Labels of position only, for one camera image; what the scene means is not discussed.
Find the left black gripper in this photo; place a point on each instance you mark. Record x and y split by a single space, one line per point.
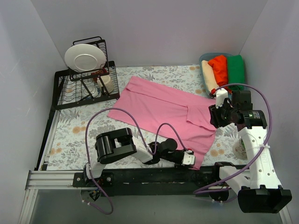
178 156

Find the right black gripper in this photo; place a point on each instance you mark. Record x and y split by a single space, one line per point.
214 115

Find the floral green-inside mug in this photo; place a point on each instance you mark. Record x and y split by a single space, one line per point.
239 150

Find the pink t shirt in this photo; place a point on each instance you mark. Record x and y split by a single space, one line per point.
171 113

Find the clear blue plastic bin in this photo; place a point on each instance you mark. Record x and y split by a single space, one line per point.
207 57

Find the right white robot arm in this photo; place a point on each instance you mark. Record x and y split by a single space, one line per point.
257 186

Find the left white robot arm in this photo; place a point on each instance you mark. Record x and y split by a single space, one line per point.
118 144

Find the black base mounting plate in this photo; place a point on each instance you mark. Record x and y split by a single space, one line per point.
156 181

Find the beige rolled t shirt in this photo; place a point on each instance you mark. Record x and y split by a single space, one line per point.
208 75

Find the green rolled t shirt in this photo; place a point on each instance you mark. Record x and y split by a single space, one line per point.
235 66

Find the orange rolled t shirt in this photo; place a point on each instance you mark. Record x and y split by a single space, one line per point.
220 69

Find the floral patterned table mat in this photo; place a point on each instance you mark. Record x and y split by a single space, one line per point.
78 127

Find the cream ceramic cup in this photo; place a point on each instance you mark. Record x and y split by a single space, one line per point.
105 83

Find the white round plate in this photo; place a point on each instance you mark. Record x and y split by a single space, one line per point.
84 57

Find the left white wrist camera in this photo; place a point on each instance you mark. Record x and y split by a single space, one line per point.
189 158

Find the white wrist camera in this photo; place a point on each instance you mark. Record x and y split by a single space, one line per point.
220 95
189 158

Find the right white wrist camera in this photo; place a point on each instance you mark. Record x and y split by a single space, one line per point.
220 95

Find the black wire dish rack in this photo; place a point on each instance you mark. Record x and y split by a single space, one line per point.
68 93

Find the aluminium frame rail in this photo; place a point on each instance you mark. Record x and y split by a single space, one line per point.
50 180

